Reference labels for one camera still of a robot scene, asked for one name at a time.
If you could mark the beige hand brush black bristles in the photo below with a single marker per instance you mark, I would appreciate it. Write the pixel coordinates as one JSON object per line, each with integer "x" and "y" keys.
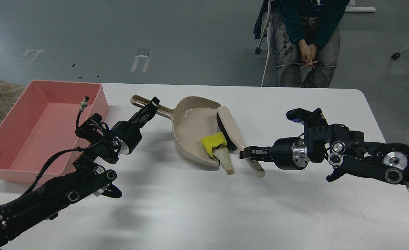
{"x": 229, "y": 128}

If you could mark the white chair base leg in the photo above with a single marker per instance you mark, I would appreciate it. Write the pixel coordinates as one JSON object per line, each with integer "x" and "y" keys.
{"x": 360, "y": 9}

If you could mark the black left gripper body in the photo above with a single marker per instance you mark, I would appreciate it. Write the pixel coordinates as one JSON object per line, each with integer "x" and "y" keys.
{"x": 129, "y": 135}

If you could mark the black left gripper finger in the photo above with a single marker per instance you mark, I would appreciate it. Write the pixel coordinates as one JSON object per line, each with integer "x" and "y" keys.
{"x": 140, "y": 118}
{"x": 152, "y": 106}

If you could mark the white office chair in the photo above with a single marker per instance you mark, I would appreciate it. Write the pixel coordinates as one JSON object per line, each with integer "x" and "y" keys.
{"x": 262, "y": 32}

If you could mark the seated person in teal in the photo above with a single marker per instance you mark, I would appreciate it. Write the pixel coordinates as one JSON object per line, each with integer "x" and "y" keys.
{"x": 306, "y": 41}

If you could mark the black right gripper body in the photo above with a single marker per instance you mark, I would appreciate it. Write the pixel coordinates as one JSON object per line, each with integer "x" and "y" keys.
{"x": 289, "y": 153}

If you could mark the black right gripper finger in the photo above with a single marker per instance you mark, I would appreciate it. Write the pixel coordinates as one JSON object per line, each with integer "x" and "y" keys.
{"x": 256, "y": 155}
{"x": 256, "y": 150}

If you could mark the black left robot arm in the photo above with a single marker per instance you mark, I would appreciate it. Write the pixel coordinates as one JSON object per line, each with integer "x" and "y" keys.
{"x": 44, "y": 203}

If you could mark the yellow sponge piece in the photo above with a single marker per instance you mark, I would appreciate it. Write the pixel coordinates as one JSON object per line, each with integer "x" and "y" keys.
{"x": 212, "y": 142}

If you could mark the grey floor socket plate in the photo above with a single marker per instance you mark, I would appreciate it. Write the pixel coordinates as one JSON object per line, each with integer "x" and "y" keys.
{"x": 142, "y": 53}

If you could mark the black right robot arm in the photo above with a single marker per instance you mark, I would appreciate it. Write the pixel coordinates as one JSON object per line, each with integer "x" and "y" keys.
{"x": 344, "y": 149}

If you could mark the pink plastic bin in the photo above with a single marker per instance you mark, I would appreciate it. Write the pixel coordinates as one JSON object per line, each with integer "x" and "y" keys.
{"x": 42, "y": 123}

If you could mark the toast bread slice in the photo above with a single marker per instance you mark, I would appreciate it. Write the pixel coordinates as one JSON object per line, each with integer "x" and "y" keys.
{"x": 221, "y": 153}

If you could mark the beige plastic dustpan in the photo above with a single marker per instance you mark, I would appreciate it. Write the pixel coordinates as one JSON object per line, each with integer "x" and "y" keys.
{"x": 192, "y": 119}

